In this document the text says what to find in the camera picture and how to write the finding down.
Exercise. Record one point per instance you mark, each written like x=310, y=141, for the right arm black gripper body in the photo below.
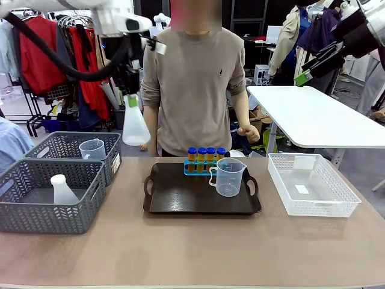
x=355, y=36

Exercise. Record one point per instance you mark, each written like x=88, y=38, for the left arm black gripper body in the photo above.
x=132, y=75

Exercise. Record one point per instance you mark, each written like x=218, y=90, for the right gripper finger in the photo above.
x=325, y=67
x=326, y=50

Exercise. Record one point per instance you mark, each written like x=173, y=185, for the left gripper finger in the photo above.
x=129, y=100
x=136, y=100

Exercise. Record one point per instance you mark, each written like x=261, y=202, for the white plastic conical flask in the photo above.
x=63, y=192
x=135, y=129

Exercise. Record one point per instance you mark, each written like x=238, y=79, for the clear plastic measuring cup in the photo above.
x=93, y=149
x=228, y=180

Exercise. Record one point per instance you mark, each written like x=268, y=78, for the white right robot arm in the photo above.
x=377, y=21

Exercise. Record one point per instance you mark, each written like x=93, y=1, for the person's left forearm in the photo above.
x=242, y=108

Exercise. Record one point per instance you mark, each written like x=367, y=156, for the person's right forearm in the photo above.
x=151, y=150

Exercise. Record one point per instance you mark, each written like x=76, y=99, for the person's left hand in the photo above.
x=249, y=134

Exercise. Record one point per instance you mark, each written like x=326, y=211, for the gray paper roll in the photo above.
x=109, y=94

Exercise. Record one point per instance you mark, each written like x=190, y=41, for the dark navy hanging coat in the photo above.
x=319, y=30

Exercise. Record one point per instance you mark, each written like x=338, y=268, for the dark gray storage bin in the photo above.
x=118, y=120

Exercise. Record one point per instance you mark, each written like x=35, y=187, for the long red hanging dress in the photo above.
x=90, y=96

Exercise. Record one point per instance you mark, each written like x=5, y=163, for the mannequin in beige coat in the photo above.
x=282, y=45

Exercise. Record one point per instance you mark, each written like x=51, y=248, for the gray basket with sticker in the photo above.
x=112, y=141

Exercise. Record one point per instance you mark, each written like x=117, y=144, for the navy hanging garment under dress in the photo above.
x=85, y=117

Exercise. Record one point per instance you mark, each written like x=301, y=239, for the white desk top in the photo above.
x=316, y=114

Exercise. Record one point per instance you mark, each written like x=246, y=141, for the background person in gray trousers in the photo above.
x=370, y=90

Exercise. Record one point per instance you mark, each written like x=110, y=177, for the black hanging scarf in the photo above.
x=84, y=42

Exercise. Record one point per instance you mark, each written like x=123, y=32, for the person in beige sweater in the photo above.
x=195, y=90

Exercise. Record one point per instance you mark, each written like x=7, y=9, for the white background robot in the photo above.
x=162, y=19

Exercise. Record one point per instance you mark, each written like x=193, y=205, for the small white crate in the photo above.
x=261, y=75

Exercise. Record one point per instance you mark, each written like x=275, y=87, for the dark gray hanging jacket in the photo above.
x=63, y=48

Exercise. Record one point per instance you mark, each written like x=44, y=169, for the brown cardboard box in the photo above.
x=259, y=118

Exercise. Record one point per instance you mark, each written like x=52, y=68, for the white desk leg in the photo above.
x=338, y=156
x=272, y=141

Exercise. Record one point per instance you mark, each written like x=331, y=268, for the blue test tube rack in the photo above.
x=192, y=172

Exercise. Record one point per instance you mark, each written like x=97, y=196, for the bright green plastic object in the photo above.
x=270, y=141

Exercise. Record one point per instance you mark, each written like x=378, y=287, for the red hanging jacket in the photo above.
x=39, y=60

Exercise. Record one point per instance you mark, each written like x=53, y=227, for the black metal clothes rack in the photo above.
x=33, y=120

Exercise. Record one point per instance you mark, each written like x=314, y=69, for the light blue shirt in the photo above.
x=12, y=144

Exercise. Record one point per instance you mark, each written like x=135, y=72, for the pale gray hanging garment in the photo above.
x=7, y=51

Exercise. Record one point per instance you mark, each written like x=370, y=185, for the white plastic lattice basket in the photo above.
x=316, y=207

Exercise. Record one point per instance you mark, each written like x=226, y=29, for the gray basket without sticker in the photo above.
x=45, y=219

